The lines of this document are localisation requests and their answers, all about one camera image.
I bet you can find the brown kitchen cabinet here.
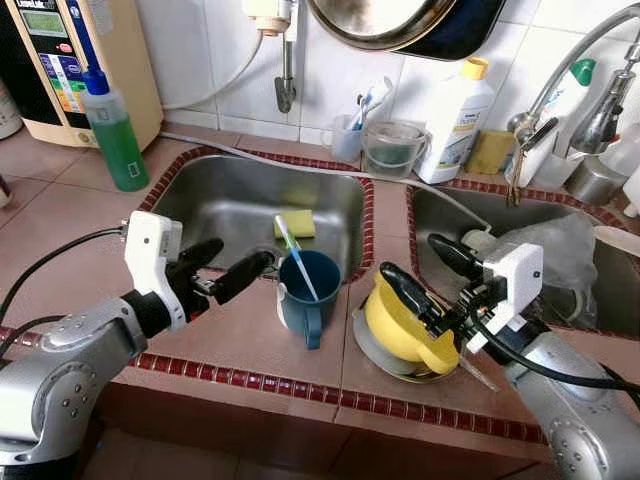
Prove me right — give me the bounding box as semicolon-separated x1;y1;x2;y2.
90;385;561;480

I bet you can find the yellow plastic bowl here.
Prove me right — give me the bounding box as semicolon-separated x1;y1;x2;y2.
363;265;463;376

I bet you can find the white curved wall hose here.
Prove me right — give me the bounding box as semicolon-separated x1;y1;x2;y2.
163;33;266;111

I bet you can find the clear plastic toothbrush cup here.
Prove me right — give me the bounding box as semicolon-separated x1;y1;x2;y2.
330;113;369;163

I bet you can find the translucent plastic container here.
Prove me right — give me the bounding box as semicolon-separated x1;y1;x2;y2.
600;130;640;176

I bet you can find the dark blue mug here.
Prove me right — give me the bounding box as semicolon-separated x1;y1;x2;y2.
277;250;343;351

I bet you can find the small steel cup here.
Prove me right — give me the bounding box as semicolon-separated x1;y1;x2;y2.
565;155;626;206

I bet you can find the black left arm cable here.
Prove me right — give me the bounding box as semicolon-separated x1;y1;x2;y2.
0;228;131;361

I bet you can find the green liquid bottle blue cap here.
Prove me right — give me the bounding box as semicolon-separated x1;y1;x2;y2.
80;65;151;193

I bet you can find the beige water ioniser appliance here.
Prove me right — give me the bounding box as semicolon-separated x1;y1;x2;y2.
0;0;164;149

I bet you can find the clear plastic small bucket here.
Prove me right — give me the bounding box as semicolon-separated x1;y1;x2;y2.
362;120;429;179

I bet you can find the white bottle green cap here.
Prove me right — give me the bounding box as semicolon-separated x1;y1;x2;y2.
520;58;598;186

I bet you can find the bright yellow sponge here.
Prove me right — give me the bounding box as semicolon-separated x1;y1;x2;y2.
275;208;317;239

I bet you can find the ochre scouring sponge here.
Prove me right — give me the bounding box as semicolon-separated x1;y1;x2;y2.
468;130;516;176

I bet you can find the clear plastic bag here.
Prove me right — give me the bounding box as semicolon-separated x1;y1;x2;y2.
490;212;599;301

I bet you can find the blue toothbrush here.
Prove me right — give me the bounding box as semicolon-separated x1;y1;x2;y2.
350;88;376;131

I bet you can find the white jar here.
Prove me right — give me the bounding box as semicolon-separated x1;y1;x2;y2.
0;80;23;139

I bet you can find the steel gooseneck faucet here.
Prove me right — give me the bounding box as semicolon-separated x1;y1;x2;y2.
505;5;640;206

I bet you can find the hanging black pan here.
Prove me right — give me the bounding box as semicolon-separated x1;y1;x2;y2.
400;0;508;61

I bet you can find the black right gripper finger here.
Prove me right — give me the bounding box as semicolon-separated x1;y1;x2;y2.
428;233;488;281
378;262;453;339

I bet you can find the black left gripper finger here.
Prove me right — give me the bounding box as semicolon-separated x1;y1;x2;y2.
178;238;227;276
212;250;276;306

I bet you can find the steel sink basin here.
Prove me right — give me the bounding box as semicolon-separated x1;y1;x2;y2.
405;180;640;341
140;148;376;284

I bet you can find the shallow steel plate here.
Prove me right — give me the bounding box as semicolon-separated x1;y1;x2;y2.
350;305;471;384

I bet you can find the brown hanging cord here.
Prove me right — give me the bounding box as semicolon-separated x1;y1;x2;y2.
505;140;528;208

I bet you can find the white detergent bottle yellow cap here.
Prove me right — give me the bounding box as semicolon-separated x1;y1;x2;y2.
415;57;496;185

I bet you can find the white green toothbrush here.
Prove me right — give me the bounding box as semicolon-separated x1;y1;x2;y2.
274;215;321;303

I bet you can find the steel wall tap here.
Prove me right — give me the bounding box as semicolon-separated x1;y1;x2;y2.
243;0;301;114

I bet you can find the hanging steel wok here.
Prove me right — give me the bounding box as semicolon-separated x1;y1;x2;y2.
305;0;461;51

